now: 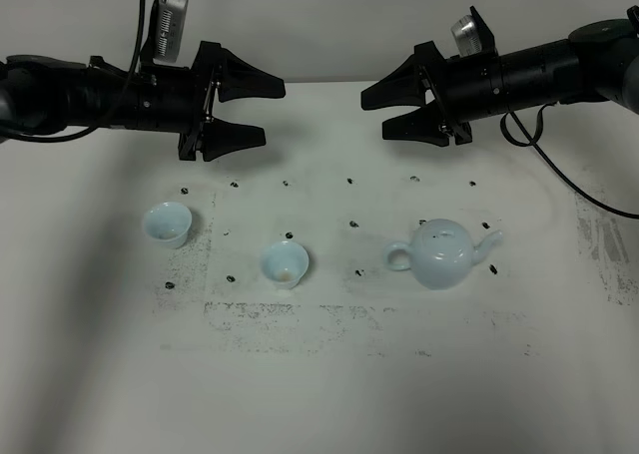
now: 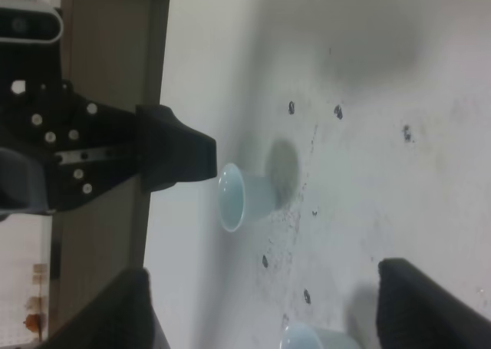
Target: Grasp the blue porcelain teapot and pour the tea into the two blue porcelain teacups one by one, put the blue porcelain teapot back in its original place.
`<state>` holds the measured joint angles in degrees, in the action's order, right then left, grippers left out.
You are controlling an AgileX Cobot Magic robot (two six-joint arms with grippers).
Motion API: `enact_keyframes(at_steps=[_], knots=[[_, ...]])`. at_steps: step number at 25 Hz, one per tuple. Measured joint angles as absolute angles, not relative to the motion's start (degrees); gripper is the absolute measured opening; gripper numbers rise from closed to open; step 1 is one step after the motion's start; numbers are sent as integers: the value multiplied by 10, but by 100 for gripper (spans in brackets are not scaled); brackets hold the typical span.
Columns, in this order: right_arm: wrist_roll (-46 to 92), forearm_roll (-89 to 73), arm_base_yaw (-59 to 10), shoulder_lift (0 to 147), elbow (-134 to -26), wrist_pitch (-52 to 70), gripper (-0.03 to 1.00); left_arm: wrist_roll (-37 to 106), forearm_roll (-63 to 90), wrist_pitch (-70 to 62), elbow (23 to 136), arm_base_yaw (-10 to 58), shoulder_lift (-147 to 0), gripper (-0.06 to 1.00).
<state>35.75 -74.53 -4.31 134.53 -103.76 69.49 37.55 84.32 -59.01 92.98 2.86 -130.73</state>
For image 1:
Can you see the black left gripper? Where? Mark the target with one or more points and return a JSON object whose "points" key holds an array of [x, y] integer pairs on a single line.
{"points": [[175, 100]]}

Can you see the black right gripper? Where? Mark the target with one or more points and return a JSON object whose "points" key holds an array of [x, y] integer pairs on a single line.
{"points": [[464, 89]]}

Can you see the light blue porcelain teapot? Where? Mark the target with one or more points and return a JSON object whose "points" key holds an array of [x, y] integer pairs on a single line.
{"points": [[441, 253]]}

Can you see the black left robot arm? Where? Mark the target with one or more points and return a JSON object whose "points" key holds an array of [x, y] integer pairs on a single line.
{"points": [[42, 96]]}

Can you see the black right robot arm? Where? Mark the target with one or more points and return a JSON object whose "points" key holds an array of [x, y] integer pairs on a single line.
{"points": [[595, 63]]}

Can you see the light blue teacup left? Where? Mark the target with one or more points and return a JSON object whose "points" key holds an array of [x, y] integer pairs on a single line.
{"points": [[167, 224]]}

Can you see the light blue teacup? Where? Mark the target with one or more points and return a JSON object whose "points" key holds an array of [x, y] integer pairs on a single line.
{"points": [[167, 224], [284, 263]]}

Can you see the light blue teacup centre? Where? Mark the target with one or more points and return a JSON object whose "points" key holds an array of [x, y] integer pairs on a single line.
{"points": [[284, 263]]}

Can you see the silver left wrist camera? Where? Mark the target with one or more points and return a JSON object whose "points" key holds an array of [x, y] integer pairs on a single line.
{"points": [[169, 18]]}

